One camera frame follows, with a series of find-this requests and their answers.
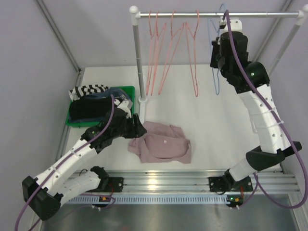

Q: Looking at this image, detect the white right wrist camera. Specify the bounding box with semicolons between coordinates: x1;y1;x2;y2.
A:
219;18;243;34

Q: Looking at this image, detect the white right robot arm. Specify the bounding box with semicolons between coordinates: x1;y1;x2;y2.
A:
210;32;302;191

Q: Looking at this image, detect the green plastic bin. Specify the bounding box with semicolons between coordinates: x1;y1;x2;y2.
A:
66;86;135;128

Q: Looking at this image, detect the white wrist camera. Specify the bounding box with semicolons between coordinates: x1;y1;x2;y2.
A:
219;18;243;34
114;99;133;114

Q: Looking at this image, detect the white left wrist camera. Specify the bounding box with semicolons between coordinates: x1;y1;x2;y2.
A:
114;99;133;114

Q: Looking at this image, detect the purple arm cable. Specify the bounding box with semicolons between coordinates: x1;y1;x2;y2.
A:
14;94;116;231
222;9;308;209

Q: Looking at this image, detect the striped black white garment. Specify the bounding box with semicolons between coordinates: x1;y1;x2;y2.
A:
68;84;110;101

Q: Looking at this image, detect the mauve tank top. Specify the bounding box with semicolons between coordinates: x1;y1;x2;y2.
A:
128;121;192;164

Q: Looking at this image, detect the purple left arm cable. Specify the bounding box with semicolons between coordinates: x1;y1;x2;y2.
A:
14;94;116;231

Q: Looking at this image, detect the slotted grey cable duct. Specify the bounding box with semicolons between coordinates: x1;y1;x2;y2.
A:
68;194;243;205

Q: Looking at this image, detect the white clothes rack frame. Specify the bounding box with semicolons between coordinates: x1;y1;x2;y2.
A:
129;0;308;123

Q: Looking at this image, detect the blue wire hanger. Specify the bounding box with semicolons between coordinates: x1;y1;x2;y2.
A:
206;3;227;95

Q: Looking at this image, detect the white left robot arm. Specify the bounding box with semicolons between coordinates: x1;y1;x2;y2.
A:
22;108;147;221

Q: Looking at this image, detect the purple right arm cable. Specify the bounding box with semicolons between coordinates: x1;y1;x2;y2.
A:
222;9;308;209

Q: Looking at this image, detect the blue denim garment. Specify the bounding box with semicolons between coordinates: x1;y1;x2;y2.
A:
88;88;131;101

